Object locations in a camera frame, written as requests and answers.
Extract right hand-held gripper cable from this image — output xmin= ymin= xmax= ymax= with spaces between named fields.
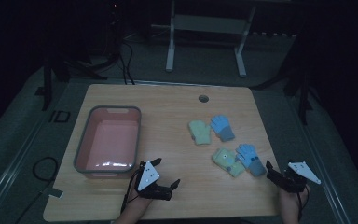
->
xmin=296 ymin=186 xmax=310 ymax=220

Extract green glove with face print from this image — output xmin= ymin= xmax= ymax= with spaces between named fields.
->
xmin=211 ymin=147 xmax=247 ymax=178

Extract pink basin with grey rim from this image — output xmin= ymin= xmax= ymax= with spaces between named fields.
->
xmin=73 ymin=105 xmax=143 ymax=179

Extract black floor cable loop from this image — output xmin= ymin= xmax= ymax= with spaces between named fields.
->
xmin=14 ymin=156 xmax=60 ymax=224

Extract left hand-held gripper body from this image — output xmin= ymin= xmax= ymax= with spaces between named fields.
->
xmin=135 ymin=160 xmax=172 ymax=202

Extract plain blue glove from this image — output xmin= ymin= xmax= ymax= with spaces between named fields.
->
xmin=210 ymin=114 xmax=236 ymax=143

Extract grey tape piece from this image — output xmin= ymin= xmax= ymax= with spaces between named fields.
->
xmin=45 ymin=188 xmax=64 ymax=199

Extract black cables behind table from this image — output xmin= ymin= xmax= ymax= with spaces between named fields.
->
xmin=88 ymin=40 xmax=136 ymax=86

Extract plain green glove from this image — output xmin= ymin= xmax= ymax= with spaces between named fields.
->
xmin=187 ymin=119 xmax=213 ymax=146

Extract black tripod stand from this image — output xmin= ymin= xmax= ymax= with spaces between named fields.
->
xmin=250 ymin=59 xmax=316 ymax=126
xmin=34 ymin=55 xmax=108 ymax=112

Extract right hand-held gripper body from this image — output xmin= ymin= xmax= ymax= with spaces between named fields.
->
xmin=271 ymin=161 xmax=322 ymax=194

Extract person's left hand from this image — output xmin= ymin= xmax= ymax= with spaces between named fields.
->
xmin=126 ymin=186 xmax=154 ymax=209

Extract white metal stand frame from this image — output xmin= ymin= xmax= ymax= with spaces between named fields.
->
xmin=165 ymin=0 xmax=257 ymax=78

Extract hand-held gripper cable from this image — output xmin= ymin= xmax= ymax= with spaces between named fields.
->
xmin=296 ymin=186 xmax=310 ymax=220
xmin=120 ymin=169 xmax=144 ymax=215

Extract blue glove with dark print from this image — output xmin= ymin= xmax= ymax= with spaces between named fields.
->
xmin=235 ymin=143 xmax=268 ymax=178

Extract person's right hand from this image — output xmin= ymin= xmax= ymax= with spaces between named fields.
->
xmin=278 ymin=184 xmax=310 ymax=213

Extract left hand-held gripper cable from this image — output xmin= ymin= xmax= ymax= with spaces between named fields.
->
xmin=120 ymin=169 xmax=144 ymax=215

